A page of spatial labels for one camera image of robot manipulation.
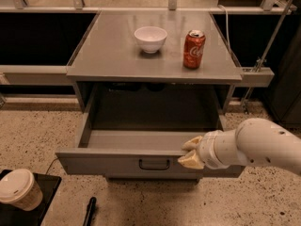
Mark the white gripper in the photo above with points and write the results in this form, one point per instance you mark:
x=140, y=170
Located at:
x=207, y=150

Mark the grey top drawer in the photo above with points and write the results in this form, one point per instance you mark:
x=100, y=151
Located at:
x=139, y=134

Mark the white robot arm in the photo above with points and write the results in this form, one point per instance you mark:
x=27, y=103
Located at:
x=255, y=142

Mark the grey metal drawer cabinet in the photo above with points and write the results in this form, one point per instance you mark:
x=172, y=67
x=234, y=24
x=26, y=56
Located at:
x=110, y=55

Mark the red cola can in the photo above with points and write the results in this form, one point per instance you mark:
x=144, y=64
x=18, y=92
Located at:
x=193, y=49

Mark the black pen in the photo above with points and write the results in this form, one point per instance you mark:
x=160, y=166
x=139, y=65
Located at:
x=90, y=211

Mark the white ceramic bowl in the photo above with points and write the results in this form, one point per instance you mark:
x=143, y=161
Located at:
x=150, y=38

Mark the white lidded paper cup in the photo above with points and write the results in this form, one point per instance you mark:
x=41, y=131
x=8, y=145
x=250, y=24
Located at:
x=19, y=188

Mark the black tray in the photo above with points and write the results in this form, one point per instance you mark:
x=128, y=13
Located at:
x=13, y=216

